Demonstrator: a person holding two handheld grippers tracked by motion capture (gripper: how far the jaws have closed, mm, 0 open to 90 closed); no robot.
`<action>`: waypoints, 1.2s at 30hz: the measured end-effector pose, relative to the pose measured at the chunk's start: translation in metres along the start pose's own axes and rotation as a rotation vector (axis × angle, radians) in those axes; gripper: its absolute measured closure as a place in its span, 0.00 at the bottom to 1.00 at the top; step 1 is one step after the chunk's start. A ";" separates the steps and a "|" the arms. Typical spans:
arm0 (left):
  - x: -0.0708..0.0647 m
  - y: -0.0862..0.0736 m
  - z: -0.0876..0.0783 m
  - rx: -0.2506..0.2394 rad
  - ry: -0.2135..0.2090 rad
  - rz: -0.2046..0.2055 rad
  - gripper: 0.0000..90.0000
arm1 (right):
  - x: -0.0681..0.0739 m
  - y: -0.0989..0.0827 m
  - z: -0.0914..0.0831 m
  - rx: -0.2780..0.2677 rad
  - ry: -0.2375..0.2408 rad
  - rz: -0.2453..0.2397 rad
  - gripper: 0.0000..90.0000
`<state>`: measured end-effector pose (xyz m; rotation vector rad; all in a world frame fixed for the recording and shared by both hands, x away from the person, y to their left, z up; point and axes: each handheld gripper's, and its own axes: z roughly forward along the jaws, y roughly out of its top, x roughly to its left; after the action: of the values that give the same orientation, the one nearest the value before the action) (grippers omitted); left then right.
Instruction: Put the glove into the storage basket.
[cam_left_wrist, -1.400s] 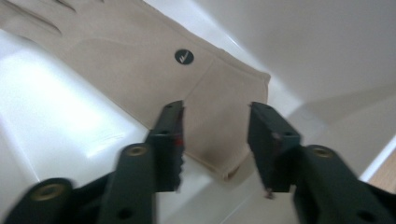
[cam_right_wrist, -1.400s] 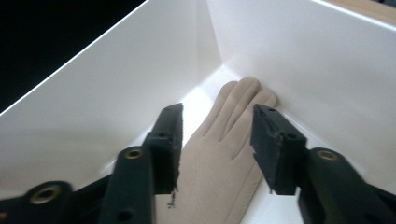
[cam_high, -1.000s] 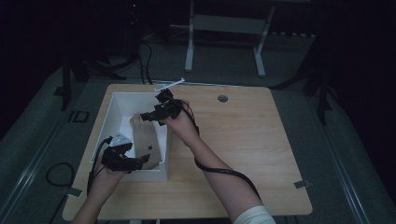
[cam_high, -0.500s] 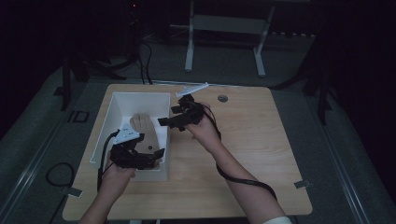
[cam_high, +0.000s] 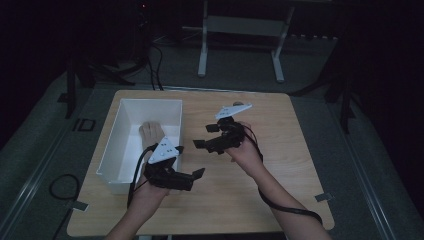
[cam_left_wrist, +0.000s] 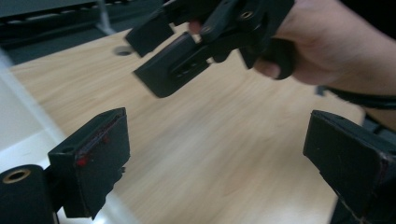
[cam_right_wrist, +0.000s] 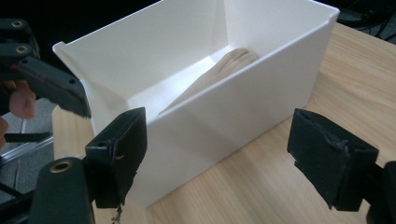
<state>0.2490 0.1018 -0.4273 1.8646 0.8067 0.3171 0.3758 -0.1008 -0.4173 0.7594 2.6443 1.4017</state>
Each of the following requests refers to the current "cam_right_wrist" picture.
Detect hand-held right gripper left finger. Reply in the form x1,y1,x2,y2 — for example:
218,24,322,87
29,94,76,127
84,106,149,209

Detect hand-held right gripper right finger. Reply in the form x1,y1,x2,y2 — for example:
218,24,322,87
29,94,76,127
286,107,380,213

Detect white plastic box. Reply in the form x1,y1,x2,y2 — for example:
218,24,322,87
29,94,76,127
51,0,341,209

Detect beige glove with dark button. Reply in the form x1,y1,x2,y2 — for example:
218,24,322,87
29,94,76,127
158,47,260,117

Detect metal floor rail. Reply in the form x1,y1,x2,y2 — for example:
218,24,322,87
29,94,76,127
0,135,54,164

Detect black cables on floor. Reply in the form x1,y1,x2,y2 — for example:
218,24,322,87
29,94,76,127
337,0,396,41

